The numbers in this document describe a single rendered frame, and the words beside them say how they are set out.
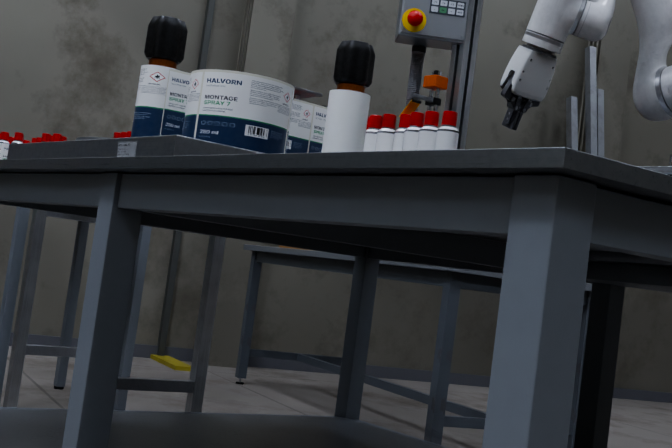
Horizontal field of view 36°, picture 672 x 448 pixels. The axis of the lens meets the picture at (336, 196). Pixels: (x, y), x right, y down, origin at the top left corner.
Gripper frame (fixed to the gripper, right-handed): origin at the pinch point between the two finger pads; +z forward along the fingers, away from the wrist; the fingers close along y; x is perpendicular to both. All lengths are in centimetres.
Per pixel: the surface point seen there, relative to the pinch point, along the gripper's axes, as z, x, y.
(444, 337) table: 99, -108, -117
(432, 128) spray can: 9.6, -21.4, 1.5
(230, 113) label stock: 14, -3, 64
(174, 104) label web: 21, -36, 58
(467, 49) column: -9.3, -36.9, -13.4
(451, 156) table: -3, 78, 84
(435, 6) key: -16.3, -44.4, -5.3
